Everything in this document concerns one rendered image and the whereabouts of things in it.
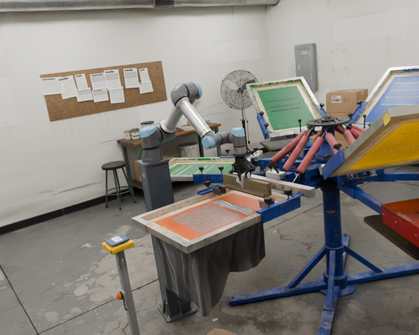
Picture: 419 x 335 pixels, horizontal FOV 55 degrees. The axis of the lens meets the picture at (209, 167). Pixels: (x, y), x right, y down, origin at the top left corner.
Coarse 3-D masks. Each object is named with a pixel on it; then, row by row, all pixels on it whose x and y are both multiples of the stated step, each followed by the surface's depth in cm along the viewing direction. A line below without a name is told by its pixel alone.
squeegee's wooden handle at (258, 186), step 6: (228, 174) 256; (228, 180) 256; (234, 180) 251; (246, 180) 241; (252, 180) 237; (258, 180) 236; (240, 186) 247; (246, 186) 243; (252, 186) 238; (258, 186) 234; (264, 186) 229; (270, 186) 229; (258, 192) 235; (264, 192) 231; (270, 192) 229
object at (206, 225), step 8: (256, 200) 247; (256, 208) 234; (216, 216) 230; (224, 216) 228; (232, 216) 227; (240, 216) 225; (248, 216) 224; (192, 224) 222; (200, 224) 221; (208, 224) 220; (216, 224) 218; (224, 224) 217; (176, 232) 214; (184, 232) 213; (192, 232) 212; (200, 232) 210; (208, 232) 209
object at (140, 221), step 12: (180, 204) 249; (144, 216) 235; (156, 216) 240; (252, 216) 214; (144, 228) 222; (156, 228) 214; (228, 228) 202; (240, 228) 207; (168, 240) 201; (180, 240) 195; (192, 240) 194; (204, 240) 194; (216, 240) 198
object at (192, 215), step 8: (216, 200) 256; (224, 200) 254; (232, 200) 252; (240, 200) 251; (248, 200) 249; (192, 208) 247; (200, 208) 245; (208, 208) 244; (216, 208) 242; (224, 208) 240; (176, 216) 237; (184, 216) 236; (192, 216) 234; (200, 216) 233; (208, 216) 231; (160, 224) 228; (168, 224) 227; (176, 224) 225; (184, 224) 224
